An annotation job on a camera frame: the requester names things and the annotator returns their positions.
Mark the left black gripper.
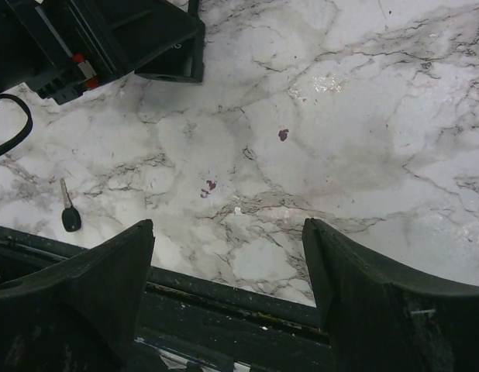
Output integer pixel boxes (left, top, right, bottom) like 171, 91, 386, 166
0, 1, 201, 105

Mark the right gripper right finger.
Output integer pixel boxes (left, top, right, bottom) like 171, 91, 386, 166
302, 219, 479, 371

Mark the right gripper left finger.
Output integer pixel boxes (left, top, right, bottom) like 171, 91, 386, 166
0, 219, 154, 371

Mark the black head key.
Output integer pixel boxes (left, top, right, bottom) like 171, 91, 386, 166
60, 178, 81, 233

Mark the black padlock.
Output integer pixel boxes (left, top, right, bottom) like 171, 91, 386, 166
134, 21, 205, 84

